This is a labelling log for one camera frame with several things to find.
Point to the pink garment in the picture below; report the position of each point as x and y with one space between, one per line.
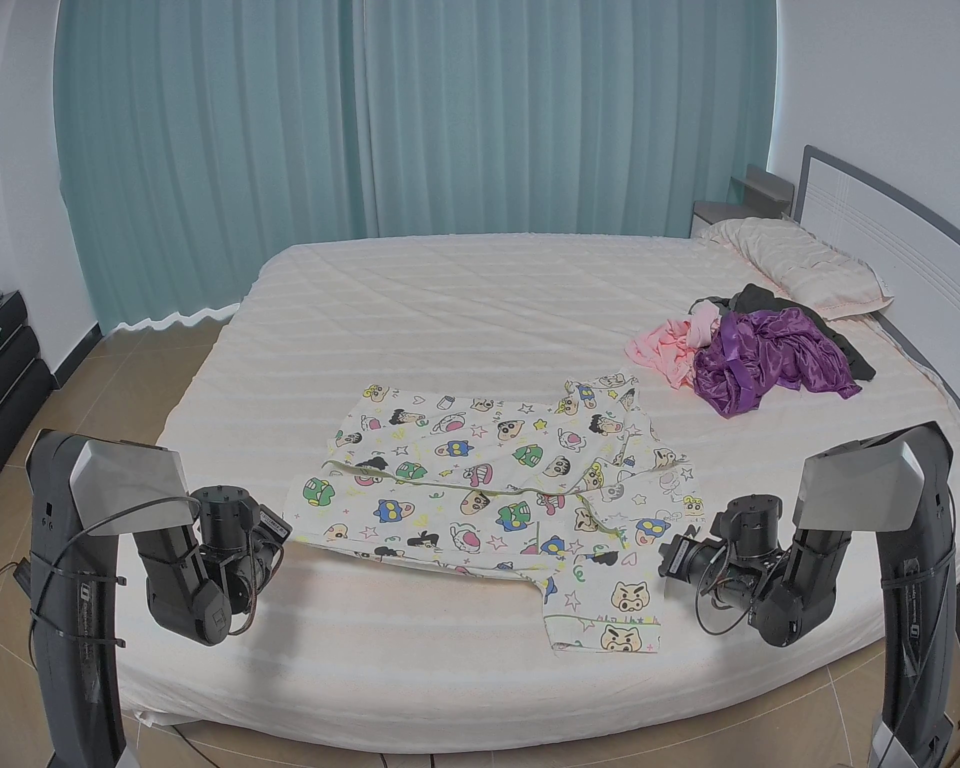
660 352

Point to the white printed pyjama top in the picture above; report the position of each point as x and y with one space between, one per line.
487 495

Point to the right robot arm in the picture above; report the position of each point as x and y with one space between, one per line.
900 540

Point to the bed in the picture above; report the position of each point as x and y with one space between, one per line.
450 315

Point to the grey bedside table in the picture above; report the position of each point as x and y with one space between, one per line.
731 214

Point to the cream pillow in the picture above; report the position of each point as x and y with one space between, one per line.
810 270

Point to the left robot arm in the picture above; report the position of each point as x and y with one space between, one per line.
82 600

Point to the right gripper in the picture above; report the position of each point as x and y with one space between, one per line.
690 566

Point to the purple satin garment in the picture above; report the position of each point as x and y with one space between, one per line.
780 360

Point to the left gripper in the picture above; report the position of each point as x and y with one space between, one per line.
268 547

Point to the black chest of drawers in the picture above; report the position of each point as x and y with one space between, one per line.
19 360

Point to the black garment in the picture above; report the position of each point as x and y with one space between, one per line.
761 300

